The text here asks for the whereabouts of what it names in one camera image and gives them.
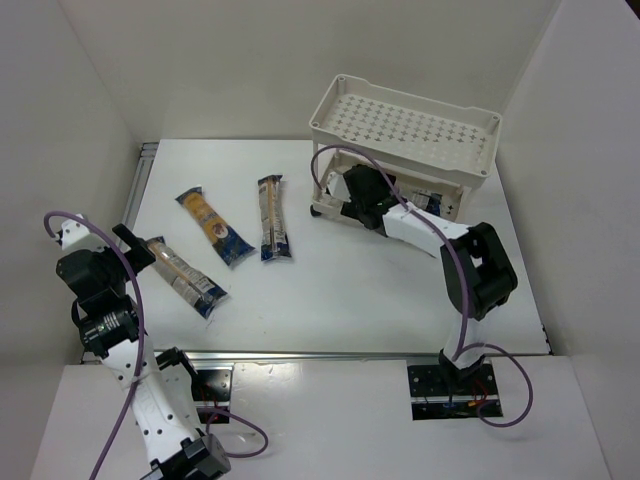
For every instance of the long yellow spaghetti bag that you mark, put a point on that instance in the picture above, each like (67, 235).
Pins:
(422, 198)

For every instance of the white two-tier shelf cart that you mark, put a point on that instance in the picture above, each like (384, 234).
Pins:
(449, 149)

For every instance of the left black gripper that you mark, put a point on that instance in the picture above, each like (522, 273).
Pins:
(132, 248)

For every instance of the yellow blue spaghetti bag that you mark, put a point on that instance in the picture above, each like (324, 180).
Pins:
(224, 239)

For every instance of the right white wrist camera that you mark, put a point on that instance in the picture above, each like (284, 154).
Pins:
(336, 187)

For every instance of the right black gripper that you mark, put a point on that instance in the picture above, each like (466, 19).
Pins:
(357, 187)

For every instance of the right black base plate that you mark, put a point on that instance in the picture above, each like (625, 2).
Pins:
(431, 399)

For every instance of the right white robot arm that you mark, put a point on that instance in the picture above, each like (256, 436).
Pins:
(478, 273)

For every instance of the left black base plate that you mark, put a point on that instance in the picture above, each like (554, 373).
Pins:
(211, 388)

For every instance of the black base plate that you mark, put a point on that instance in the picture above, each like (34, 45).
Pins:
(211, 388)
(431, 399)

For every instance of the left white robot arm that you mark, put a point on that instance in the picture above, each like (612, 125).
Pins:
(145, 375)

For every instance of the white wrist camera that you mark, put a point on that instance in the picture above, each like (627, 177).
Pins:
(336, 187)
(74, 236)

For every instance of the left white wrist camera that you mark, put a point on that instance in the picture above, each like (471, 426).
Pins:
(74, 236)

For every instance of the leftmost blue spaghetti bag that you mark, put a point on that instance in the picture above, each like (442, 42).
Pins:
(193, 286)

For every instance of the aluminium table frame rail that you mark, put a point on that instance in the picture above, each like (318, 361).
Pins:
(277, 268)

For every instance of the upright blue spaghetti bag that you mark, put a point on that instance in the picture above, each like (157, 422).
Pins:
(274, 241)

